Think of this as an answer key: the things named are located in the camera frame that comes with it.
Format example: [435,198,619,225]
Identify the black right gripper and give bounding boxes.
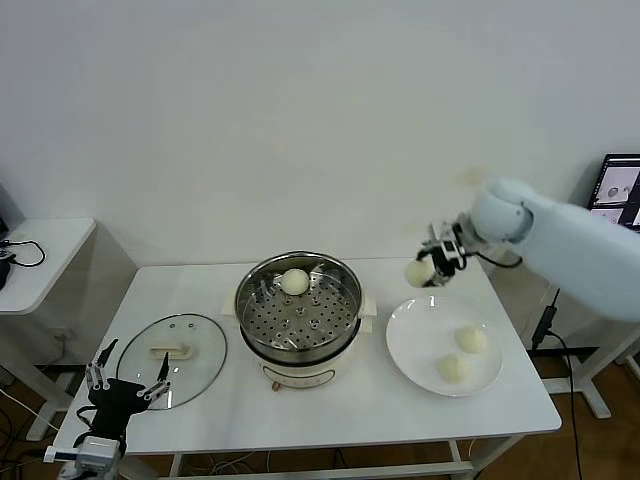
[417,239,469,289]

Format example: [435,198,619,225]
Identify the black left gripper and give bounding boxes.
[83,338,172,441]

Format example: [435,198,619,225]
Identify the white steamed baozi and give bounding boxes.
[436,352,471,385]
[279,268,309,295]
[454,326,489,355]
[403,259,437,289]

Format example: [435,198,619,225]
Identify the glass lid with cream handle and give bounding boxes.
[115,312,229,411]

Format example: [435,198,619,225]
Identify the perforated steel steamer basket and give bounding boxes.
[234,251,364,354]

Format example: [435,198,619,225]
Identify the round white plate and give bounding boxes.
[385,294,505,399]

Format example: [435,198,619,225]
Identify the cream electric cooking pot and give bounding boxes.
[222,289,379,394]

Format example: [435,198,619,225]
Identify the black open laptop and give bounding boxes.
[0,178,25,240]

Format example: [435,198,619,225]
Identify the grey open laptop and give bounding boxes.
[587,153,640,234]

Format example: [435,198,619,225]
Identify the white side table with label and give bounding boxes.
[492,259,640,419]

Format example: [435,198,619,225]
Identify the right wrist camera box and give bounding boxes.
[428,222,464,251]

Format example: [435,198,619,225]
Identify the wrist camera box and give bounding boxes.
[74,435,124,459]
[428,222,464,251]

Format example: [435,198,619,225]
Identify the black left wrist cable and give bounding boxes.
[73,405,99,449]

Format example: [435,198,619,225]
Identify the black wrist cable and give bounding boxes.
[73,405,99,449]
[472,247,524,269]

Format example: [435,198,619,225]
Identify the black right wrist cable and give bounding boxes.
[472,247,524,269]

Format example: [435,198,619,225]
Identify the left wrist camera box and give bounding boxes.
[74,435,124,459]

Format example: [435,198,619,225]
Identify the white floor cable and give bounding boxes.
[0,384,61,431]

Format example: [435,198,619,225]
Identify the black charger cable with adapter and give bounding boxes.
[530,287,586,480]

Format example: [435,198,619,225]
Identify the black looped cable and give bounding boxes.
[0,239,47,268]

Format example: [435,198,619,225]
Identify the white work table frame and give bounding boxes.
[169,434,531,480]

